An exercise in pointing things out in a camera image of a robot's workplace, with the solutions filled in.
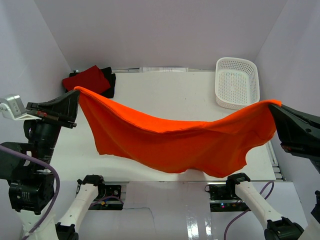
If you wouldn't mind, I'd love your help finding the folded red t shirt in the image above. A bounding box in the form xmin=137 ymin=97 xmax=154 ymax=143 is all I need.
xmin=62 ymin=65 xmax=111 ymax=94

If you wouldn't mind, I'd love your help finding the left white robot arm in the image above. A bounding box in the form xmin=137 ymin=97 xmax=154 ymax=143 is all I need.
xmin=0 ymin=90 xmax=106 ymax=240

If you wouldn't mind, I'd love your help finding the folded black t shirt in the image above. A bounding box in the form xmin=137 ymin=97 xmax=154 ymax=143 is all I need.
xmin=69 ymin=67 xmax=116 ymax=99

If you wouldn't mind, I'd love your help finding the white plastic basket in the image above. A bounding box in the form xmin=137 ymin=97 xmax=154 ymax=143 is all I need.
xmin=214 ymin=57 xmax=260 ymax=110

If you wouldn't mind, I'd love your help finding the white label strip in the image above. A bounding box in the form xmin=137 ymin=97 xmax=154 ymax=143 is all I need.
xmin=139 ymin=67 xmax=189 ymax=73

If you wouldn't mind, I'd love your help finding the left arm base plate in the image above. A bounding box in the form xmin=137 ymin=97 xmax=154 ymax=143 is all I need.
xmin=89 ymin=184 xmax=124 ymax=211

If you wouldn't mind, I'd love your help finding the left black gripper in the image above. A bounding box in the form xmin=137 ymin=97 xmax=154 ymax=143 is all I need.
xmin=25 ymin=86 xmax=80 ymax=167

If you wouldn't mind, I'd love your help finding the orange t shirt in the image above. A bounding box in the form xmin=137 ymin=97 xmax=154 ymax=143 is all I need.
xmin=77 ymin=87 xmax=281 ymax=178

